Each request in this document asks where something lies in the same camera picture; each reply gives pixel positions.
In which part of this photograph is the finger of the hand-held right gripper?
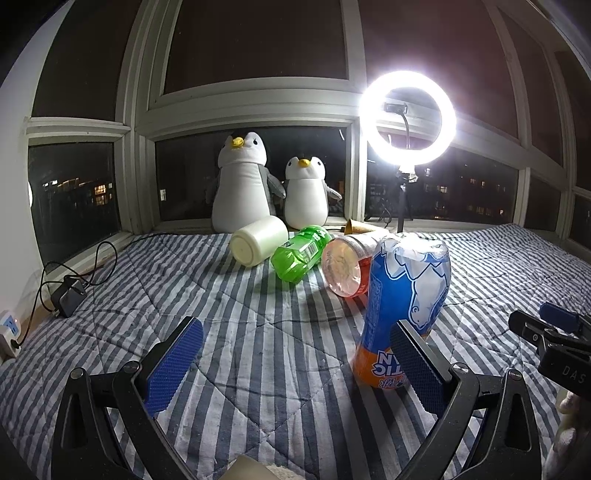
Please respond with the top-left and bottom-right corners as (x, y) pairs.
(508, 310), (575, 354)
(539, 302), (591, 336)

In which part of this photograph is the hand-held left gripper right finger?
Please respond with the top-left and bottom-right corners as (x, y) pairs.
(389, 320), (543, 480)

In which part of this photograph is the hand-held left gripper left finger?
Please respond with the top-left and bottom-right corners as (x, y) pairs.
(50, 316), (205, 480)

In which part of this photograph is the blue orange soda bottle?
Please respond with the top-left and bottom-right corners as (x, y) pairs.
(352, 233), (452, 393)

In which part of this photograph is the white plastic cup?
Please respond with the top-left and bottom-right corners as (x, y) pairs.
(230, 216), (290, 267)

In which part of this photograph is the person's right hand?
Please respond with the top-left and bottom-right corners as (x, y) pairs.
(553, 391), (591, 480)

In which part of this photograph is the grey striped blanket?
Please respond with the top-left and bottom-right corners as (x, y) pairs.
(0, 223), (591, 480)

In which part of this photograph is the clear red-label bottle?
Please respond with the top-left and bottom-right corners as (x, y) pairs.
(322, 234), (386, 297)

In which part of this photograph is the brown cone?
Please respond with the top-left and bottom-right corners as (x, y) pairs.
(343, 220), (392, 236)

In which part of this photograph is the green plastic bottle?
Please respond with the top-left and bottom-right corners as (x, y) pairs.
(270, 224), (333, 283)

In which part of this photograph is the black tripod stand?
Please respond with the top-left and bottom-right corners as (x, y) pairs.
(393, 167), (419, 234)

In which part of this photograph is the white power strip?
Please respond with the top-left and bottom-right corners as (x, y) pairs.
(0, 310), (25, 360)

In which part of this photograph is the large penguin plush toy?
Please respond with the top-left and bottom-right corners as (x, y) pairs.
(206, 132), (287, 234)

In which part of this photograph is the small penguin plush toy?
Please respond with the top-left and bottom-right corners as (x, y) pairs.
(283, 156), (343, 230)

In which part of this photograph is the black phone holder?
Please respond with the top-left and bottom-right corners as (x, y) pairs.
(385, 102), (413, 151)

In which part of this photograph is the black power adapter with cable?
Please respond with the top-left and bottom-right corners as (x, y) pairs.
(16, 233), (167, 349)

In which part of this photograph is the white ring light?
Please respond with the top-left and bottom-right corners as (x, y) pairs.
(360, 70), (458, 167)

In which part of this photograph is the white window frame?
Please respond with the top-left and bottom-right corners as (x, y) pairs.
(24, 0), (591, 243)

